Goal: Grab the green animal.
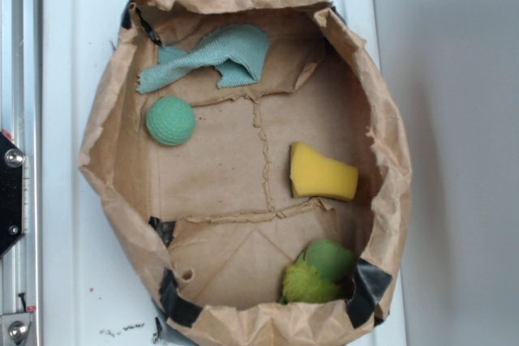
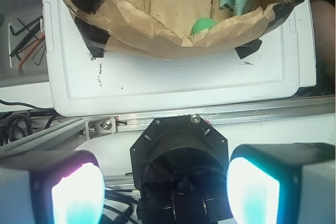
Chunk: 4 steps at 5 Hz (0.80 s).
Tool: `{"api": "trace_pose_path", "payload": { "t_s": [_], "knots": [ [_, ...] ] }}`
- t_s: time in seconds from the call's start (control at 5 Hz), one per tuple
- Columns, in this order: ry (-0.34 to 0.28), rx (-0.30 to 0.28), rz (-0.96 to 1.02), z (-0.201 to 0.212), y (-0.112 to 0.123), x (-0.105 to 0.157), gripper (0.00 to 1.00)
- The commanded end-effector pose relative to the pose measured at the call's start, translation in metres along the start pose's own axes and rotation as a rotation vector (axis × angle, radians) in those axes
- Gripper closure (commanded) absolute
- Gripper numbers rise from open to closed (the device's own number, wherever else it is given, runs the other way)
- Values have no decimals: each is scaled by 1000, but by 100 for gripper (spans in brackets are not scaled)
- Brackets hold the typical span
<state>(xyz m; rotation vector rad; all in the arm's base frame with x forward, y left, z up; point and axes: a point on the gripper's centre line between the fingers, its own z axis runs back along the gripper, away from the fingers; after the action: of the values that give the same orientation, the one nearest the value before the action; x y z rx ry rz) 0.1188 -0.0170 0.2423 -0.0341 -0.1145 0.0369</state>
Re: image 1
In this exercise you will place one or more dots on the brown paper bag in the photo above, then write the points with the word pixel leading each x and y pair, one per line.
pixel 210 225

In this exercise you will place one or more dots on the green dimpled ball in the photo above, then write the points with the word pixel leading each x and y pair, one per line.
pixel 170 121

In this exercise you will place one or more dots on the yellow sponge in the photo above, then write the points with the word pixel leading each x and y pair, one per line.
pixel 313 174

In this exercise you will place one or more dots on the green plush animal toy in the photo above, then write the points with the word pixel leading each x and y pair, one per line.
pixel 316 275

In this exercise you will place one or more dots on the aluminium frame rail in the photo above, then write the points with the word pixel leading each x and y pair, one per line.
pixel 21 318

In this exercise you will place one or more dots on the teal cloth rag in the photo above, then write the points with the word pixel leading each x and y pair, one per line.
pixel 237 52

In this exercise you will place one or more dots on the black mounting bracket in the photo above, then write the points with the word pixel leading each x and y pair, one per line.
pixel 12 193

